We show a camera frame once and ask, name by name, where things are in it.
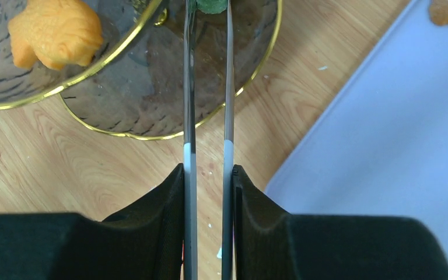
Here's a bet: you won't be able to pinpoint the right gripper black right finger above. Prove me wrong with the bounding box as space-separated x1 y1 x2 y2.
232 165 448 279

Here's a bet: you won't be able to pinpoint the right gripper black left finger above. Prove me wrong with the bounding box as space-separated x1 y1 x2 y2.
0 164 184 279

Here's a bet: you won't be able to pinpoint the metal serving tongs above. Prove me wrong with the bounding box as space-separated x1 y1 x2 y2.
183 1 233 279

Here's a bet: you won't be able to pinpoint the three-tier glass cake stand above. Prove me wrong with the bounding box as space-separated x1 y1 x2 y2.
0 1 283 140

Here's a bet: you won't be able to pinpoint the orange fish-shaped cake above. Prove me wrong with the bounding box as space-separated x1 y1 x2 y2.
8 0 103 71

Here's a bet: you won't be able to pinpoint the green sugared dome cake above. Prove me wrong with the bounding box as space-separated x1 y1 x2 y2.
197 0 228 15

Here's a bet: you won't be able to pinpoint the lavender dessert tray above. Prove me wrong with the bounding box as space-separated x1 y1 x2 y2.
265 1 448 257

